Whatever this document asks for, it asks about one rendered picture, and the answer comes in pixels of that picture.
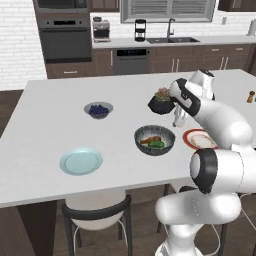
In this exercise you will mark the dark tap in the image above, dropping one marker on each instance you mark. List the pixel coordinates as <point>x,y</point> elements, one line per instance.
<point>170,26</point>

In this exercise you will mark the dark speckled bowl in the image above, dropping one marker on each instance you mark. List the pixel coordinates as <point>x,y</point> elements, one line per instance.
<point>146,149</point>

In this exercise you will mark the red rimmed white plate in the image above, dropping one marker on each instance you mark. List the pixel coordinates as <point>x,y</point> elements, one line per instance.
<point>195,137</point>

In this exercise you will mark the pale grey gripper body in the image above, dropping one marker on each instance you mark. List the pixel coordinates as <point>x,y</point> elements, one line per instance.
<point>180,117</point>

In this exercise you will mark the grey dishwasher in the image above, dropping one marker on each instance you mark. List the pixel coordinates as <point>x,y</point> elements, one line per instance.
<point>131,63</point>

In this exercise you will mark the dark sink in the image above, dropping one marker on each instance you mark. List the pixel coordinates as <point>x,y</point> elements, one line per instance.
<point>173,40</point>

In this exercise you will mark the brown chicken drumstick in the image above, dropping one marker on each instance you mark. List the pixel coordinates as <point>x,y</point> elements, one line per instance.
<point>150,140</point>

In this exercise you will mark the window with blinds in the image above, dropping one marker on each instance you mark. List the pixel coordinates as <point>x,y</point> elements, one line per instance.
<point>168,9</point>

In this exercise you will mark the built-in microwave oven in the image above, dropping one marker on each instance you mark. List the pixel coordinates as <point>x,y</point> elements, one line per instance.
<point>61,3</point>

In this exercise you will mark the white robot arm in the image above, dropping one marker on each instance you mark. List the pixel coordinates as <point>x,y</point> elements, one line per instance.
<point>216,166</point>

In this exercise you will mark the blue bowl of blueberries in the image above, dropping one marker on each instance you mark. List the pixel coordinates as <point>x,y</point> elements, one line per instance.
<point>98,110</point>

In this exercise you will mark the black wall oven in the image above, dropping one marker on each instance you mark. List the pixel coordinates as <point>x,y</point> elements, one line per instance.
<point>65,43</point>

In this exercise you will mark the dark wood wall cupboard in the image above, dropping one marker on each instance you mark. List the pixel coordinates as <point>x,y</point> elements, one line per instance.
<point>238,4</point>
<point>104,4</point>

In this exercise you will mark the silver coffee machine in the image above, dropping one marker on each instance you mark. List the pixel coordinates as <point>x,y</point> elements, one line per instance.
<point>101,30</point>

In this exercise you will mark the brown pepper mill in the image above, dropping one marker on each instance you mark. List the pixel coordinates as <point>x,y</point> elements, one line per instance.
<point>250,97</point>

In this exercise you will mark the dark wood base cupboards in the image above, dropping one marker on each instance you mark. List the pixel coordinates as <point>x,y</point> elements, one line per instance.
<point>200,59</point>

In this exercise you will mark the light blue plate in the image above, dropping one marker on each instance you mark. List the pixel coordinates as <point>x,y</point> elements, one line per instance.
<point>81,161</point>

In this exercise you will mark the green broccoli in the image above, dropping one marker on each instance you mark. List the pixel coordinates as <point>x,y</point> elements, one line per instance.
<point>156,144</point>

